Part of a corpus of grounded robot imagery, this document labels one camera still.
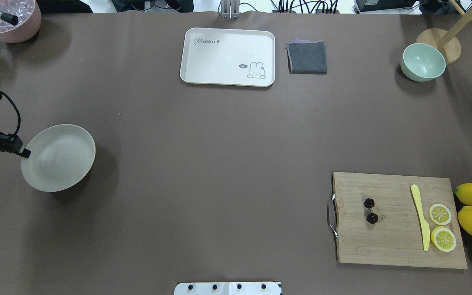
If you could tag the round cream plate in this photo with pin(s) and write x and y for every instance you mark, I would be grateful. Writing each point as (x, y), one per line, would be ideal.
(61, 156)

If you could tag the dark red cherry pair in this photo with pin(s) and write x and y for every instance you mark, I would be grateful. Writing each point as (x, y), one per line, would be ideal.
(370, 215)

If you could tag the cream rabbit tray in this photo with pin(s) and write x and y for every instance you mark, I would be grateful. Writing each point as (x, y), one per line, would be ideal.
(228, 57)

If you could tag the pink bowl with ice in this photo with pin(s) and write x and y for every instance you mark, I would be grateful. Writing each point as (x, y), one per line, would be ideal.
(20, 20)

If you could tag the folded grey cloth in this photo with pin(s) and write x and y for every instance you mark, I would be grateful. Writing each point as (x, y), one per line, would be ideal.
(307, 57)

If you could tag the wooden cutting board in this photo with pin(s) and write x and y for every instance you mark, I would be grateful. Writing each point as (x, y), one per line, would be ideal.
(396, 240)

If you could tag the mint green bowl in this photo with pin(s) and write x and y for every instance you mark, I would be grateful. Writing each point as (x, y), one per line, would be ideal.
(422, 62)

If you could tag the yellow plastic knife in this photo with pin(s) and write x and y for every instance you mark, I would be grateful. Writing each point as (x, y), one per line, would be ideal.
(424, 225)

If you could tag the lemon slice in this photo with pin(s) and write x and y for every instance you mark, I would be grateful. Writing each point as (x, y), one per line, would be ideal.
(443, 239)
(440, 214)

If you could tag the wooden cup stand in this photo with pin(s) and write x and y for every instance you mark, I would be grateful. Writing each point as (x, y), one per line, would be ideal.
(445, 41)

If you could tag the aluminium frame post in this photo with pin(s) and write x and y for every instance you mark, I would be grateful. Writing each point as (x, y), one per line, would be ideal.
(230, 9)

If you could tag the white mounting pedestal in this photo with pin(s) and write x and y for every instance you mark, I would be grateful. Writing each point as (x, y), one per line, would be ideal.
(229, 288)

